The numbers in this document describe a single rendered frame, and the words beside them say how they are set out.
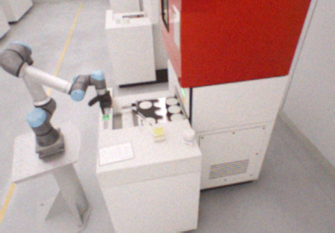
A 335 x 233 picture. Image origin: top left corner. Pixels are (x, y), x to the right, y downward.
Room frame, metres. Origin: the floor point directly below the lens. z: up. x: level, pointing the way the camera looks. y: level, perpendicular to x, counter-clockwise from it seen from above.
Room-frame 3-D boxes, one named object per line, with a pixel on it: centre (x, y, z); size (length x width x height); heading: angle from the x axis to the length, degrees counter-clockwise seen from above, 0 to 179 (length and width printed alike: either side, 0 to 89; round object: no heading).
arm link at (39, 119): (1.25, 0.87, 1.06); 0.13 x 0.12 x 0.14; 2
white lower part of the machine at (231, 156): (1.78, -0.40, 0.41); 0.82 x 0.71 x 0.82; 10
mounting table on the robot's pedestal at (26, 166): (1.24, 0.88, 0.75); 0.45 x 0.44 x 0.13; 113
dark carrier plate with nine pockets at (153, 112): (1.51, 0.08, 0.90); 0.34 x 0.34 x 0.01; 10
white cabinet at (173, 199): (1.40, 0.22, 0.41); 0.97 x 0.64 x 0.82; 10
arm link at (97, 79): (1.38, 0.46, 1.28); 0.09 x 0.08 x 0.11; 92
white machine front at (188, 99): (1.73, -0.06, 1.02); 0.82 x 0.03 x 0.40; 10
